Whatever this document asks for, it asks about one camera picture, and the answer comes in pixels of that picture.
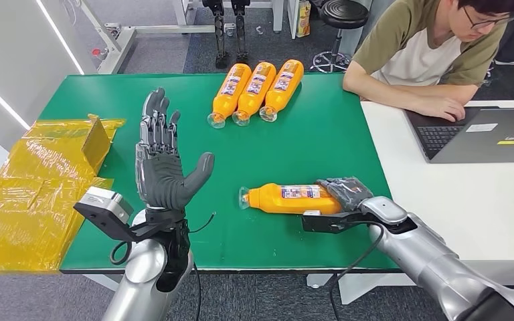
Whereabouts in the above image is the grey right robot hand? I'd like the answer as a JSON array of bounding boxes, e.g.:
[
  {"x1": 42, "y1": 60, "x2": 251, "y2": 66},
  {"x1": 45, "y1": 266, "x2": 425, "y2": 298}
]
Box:
[{"x1": 317, "y1": 176, "x2": 375, "y2": 213}]

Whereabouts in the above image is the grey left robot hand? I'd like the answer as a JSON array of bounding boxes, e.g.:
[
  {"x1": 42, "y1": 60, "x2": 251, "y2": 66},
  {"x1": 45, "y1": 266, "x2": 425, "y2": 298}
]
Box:
[{"x1": 135, "y1": 87, "x2": 216, "y2": 211}]

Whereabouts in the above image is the orange bottle with clear cap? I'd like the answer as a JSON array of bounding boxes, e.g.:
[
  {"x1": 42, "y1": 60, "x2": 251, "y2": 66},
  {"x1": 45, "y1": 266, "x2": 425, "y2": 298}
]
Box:
[
  {"x1": 238, "y1": 182, "x2": 344, "y2": 216},
  {"x1": 259, "y1": 59, "x2": 305, "y2": 123},
  {"x1": 207, "y1": 63, "x2": 252, "y2": 129},
  {"x1": 232, "y1": 62, "x2": 278, "y2": 127}
]

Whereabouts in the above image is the green table mat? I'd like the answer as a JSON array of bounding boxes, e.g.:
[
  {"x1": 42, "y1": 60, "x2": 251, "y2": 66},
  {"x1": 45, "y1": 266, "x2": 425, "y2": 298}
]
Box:
[{"x1": 38, "y1": 73, "x2": 402, "y2": 274}]

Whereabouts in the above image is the white desk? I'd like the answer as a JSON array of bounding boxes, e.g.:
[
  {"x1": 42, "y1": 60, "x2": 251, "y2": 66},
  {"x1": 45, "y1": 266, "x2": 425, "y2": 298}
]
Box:
[{"x1": 307, "y1": 99, "x2": 514, "y2": 306}]

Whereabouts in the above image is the person's hand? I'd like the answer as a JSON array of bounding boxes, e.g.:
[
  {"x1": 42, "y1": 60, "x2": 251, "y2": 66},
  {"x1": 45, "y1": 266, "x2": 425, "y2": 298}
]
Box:
[{"x1": 412, "y1": 96, "x2": 466, "y2": 122}]

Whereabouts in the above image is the yellow film wrapped cardboard box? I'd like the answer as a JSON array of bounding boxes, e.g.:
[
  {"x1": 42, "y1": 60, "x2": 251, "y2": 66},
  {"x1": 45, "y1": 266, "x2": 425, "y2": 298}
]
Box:
[{"x1": 0, "y1": 114, "x2": 127, "y2": 274}]

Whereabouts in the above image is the grey laptop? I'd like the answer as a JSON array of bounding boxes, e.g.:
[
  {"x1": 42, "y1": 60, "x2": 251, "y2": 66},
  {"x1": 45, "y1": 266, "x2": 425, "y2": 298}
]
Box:
[{"x1": 403, "y1": 106, "x2": 514, "y2": 165}]

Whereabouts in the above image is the person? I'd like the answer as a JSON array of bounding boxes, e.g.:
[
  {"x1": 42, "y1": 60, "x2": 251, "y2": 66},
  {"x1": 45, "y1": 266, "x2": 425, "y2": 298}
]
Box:
[{"x1": 342, "y1": 0, "x2": 514, "y2": 122}]

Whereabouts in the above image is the black robot leg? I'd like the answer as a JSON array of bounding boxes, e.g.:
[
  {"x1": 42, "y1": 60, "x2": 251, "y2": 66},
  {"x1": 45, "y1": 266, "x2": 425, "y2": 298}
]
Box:
[
  {"x1": 231, "y1": 0, "x2": 251, "y2": 63},
  {"x1": 202, "y1": 0, "x2": 229, "y2": 70}
]

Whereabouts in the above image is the yellow carton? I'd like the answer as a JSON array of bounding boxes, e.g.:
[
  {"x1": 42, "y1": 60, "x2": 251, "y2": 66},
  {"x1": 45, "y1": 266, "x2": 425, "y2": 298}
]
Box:
[{"x1": 296, "y1": 0, "x2": 312, "y2": 39}]

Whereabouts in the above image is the black round stool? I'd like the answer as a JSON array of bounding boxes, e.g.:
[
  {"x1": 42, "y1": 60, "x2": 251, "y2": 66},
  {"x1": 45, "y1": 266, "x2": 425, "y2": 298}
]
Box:
[{"x1": 309, "y1": 0, "x2": 370, "y2": 73}]

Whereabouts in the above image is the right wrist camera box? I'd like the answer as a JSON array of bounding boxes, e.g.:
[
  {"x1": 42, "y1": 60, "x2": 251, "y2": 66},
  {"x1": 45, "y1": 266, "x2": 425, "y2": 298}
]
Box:
[{"x1": 301, "y1": 209, "x2": 375, "y2": 234}]

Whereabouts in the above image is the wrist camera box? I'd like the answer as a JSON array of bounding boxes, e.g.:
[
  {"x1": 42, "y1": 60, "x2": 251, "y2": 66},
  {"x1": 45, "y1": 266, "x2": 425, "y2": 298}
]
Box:
[
  {"x1": 74, "y1": 186, "x2": 151, "y2": 242},
  {"x1": 301, "y1": 209, "x2": 375, "y2": 234}
]

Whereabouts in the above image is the thin black wire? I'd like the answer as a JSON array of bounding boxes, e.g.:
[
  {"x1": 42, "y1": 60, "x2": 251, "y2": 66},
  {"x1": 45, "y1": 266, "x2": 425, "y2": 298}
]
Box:
[{"x1": 188, "y1": 212, "x2": 217, "y2": 234}]

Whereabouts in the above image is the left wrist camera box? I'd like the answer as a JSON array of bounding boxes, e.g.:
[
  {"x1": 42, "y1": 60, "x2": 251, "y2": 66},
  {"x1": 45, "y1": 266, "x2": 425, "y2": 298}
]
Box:
[{"x1": 74, "y1": 186, "x2": 151, "y2": 242}]

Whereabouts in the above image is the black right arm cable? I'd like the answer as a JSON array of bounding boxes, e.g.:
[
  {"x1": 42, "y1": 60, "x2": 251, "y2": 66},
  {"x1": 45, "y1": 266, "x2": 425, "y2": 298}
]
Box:
[{"x1": 329, "y1": 221, "x2": 386, "y2": 321}]

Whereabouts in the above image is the black looped cable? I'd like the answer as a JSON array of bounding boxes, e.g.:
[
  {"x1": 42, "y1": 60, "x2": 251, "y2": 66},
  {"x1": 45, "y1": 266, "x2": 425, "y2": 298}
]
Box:
[{"x1": 109, "y1": 241, "x2": 133, "y2": 267}]

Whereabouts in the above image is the white metal frame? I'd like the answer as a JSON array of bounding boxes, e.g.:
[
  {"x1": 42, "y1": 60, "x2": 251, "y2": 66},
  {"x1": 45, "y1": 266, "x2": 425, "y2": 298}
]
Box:
[{"x1": 79, "y1": 0, "x2": 286, "y2": 75}]

